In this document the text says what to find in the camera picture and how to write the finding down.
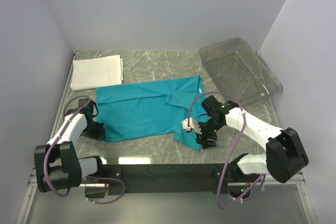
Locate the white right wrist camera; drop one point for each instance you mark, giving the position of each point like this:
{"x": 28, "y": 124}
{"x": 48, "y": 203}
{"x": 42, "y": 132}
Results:
{"x": 191, "y": 124}

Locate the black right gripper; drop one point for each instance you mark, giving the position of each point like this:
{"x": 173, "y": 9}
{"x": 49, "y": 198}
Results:
{"x": 202, "y": 138}

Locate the clear plastic bin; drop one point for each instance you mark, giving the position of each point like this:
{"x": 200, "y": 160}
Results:
{"x": 236, "y": 69}

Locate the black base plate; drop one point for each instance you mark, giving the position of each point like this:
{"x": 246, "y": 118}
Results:
{"x": 115, "y": 188}

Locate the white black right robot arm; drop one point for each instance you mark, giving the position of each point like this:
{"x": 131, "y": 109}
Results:
{"x": 284, "y": 154}

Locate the folded white t-shirt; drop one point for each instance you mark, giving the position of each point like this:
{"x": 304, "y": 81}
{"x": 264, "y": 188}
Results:
{"x": 98, "y": 72}

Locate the teal t-shirt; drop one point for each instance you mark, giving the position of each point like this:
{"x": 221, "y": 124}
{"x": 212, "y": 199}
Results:
{"x": 137, "y": 110}

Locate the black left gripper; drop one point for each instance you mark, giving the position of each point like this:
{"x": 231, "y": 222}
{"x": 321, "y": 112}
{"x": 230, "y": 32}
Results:
{"x": 100, "y": 134}

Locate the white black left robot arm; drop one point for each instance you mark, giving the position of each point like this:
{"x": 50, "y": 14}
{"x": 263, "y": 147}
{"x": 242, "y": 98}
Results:
{"x": 58, "y": 167}

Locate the aluminium front rail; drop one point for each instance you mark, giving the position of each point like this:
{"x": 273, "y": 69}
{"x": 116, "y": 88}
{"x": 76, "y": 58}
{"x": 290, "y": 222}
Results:
{"x": 182, "y": 174}

